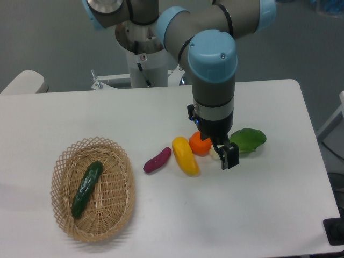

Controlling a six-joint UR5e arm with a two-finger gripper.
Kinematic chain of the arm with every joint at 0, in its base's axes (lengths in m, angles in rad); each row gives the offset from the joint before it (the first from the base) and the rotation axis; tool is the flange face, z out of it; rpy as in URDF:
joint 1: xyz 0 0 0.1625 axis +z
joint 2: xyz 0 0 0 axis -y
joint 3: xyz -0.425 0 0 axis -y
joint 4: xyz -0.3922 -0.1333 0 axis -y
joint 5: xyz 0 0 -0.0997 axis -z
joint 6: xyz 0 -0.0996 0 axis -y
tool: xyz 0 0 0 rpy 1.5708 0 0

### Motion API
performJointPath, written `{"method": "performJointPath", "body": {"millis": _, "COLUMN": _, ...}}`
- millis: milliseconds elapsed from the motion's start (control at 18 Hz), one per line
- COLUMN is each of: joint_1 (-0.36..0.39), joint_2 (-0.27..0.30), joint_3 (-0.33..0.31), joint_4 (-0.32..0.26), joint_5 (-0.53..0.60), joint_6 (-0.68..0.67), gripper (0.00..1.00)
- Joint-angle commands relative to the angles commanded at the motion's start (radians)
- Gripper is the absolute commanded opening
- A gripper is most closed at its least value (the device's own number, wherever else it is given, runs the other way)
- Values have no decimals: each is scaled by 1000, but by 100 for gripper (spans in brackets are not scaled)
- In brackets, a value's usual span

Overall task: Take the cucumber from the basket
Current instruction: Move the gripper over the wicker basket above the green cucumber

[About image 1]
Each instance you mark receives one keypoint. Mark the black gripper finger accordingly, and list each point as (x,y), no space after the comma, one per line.
(229,155)

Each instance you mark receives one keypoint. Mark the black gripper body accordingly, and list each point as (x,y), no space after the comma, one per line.
(217,130)

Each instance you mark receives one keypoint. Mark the dark green cucumber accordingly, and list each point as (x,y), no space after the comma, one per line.
(85,189)

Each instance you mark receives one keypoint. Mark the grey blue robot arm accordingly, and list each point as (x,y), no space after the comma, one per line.
(203,44)

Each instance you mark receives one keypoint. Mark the woven wicker basket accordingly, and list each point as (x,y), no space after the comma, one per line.
(110,204)

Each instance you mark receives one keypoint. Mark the orange tangerine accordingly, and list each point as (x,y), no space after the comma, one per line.
(198,146)

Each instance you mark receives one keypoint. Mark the green bok choy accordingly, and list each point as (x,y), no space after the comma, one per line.
(247,139)

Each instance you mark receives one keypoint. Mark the purple sweet potato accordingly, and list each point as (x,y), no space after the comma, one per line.
(158,161)

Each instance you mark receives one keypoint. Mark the black device at edge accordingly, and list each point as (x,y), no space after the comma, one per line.
(334,231)

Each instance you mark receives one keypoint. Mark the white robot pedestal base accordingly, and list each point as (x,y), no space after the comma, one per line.
(146,58)

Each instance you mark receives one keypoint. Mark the white furniture frame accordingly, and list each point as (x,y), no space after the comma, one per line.
(332,122)

